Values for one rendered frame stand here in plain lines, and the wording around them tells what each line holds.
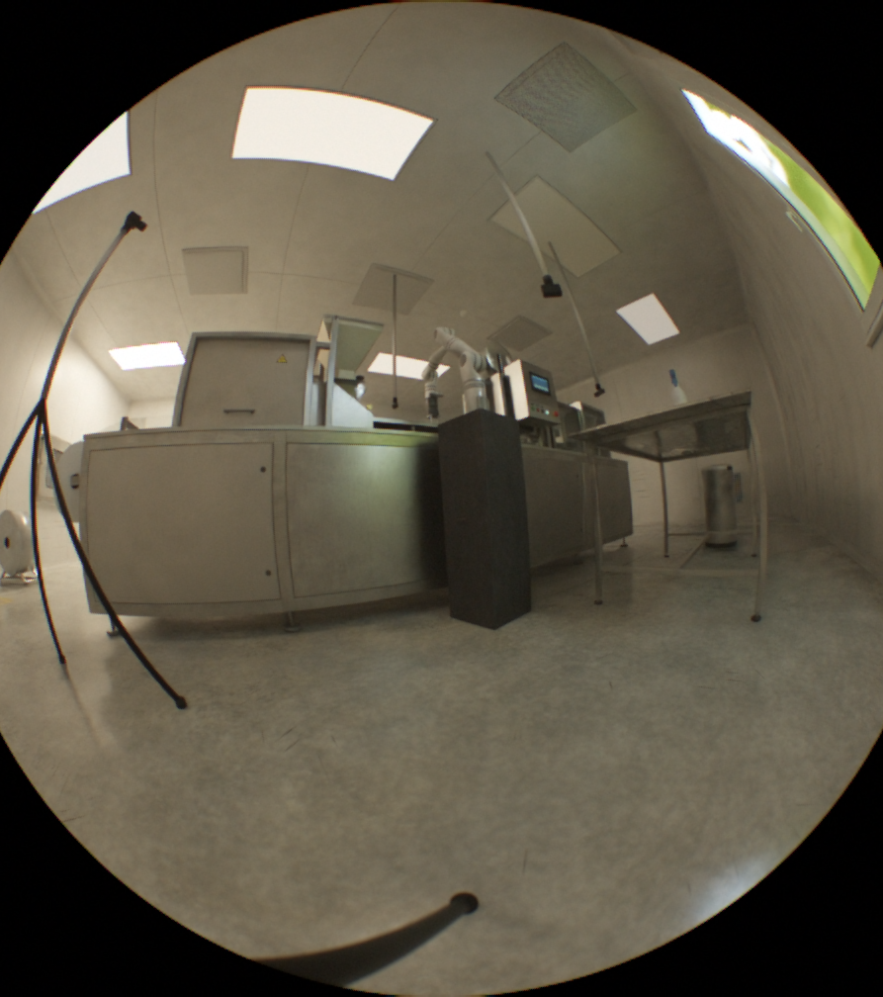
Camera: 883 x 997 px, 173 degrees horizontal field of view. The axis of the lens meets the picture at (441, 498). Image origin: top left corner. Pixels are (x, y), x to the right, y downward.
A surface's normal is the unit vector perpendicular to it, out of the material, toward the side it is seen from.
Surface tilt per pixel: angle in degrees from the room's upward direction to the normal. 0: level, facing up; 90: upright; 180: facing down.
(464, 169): 180
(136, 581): 90
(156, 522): 90
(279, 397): 90
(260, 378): 90
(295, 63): 180
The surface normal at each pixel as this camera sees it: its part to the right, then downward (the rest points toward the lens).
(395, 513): 0.51, -0.08
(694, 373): -0.86, 0.03
